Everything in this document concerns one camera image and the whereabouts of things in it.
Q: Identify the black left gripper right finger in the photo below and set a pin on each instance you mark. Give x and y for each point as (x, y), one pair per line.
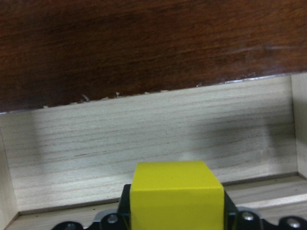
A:
(230, 213)

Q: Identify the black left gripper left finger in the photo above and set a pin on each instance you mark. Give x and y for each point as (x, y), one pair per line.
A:
(123, 211)

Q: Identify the yellow block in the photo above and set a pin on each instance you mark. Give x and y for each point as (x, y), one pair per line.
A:
(183, 195)

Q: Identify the light wood drawer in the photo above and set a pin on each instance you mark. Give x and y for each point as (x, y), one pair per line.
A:
(70, 162)

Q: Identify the dark wooden drawer cabinet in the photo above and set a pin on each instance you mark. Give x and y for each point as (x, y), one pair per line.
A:
(58, 52)

